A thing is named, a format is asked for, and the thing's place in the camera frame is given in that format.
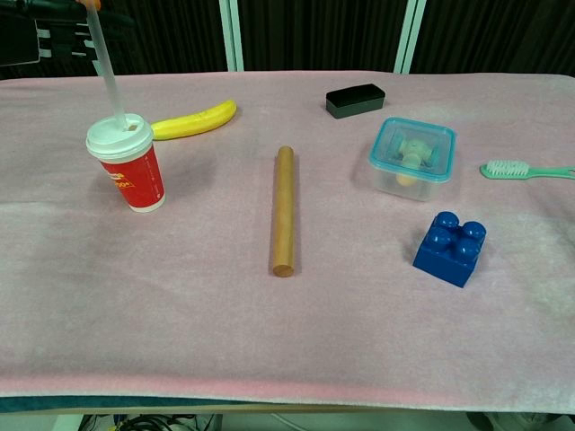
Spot left black grey robot hand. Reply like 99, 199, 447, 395
0, 0, 137, 75

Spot translucent plastic straw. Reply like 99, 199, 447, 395
84, 3, 129, 132

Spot red paper cup white lid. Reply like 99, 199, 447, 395
84, 112, 168, 215

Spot yellow banana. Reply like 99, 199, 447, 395
150, 99, 238, 142

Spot wooden cylindrical rod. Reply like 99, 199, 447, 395
269, 145, 298, 277

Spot black rectangular box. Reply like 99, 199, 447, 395
325, 83, 387, 120

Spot beige toy figure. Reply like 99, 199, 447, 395
389, 136, 438, 188

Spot pink cloth table cover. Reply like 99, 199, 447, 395
0, 70, 575, 414

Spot clear container teal lid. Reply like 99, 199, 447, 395
367, 116, 457, 203

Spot blue building block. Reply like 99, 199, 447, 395
411, 210, 488, 290

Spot green brush white bristles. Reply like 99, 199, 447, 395
479, 160, 575, 181

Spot white partition post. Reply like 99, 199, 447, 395
218, 0, 246, 74
393, 0, 428, 75

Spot black floor cables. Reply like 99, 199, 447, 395
83, 413, 217, 431

